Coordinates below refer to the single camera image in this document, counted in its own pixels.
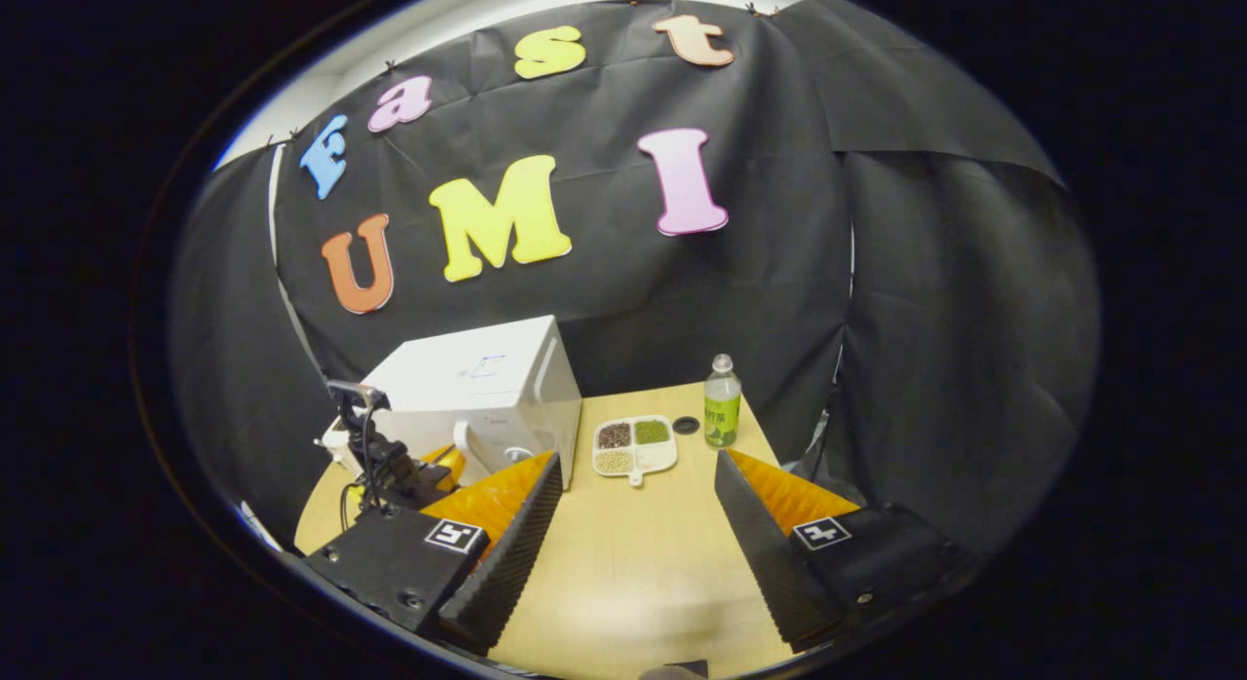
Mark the black backdrop cloth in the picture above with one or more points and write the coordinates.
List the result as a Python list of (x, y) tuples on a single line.
[(925, 320)]

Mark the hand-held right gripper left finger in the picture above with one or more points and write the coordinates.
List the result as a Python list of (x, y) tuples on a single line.
[(511, 563)]

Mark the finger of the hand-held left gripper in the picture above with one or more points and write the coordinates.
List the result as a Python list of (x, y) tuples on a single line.
[(446, 463)]

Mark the white microwave oven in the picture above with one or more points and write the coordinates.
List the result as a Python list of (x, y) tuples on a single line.
[(468, 373)]

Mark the green drink bottle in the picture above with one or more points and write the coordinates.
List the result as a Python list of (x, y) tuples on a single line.
[(722, 412)]

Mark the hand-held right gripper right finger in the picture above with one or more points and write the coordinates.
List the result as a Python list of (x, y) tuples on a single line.
[(770, 563)]

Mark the divided white plate of beans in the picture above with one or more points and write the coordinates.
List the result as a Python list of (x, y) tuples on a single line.
[(633, 446)]

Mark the small black round lid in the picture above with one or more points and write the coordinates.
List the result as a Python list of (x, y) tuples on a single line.
[(686, 426)]

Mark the white toaster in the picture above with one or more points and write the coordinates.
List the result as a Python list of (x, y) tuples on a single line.
[(333, 442)]

